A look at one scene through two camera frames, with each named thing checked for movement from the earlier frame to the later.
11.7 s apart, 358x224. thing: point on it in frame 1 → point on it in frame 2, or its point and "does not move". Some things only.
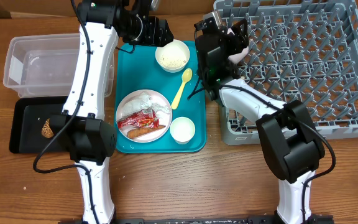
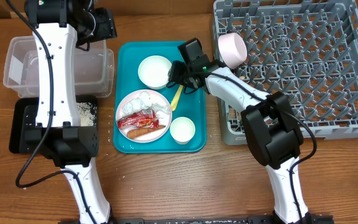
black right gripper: (235, 42) → (176, 76)
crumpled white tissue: (141, 102) does not move
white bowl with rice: (173, 57) → (153, 71)
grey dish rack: (316, 51) does not move
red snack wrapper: (145, 119) does not move
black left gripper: (156, 36) → (107, 27)
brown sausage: (142, 131) does not move
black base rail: (196, 221) does not move
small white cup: (182, 130) does not move
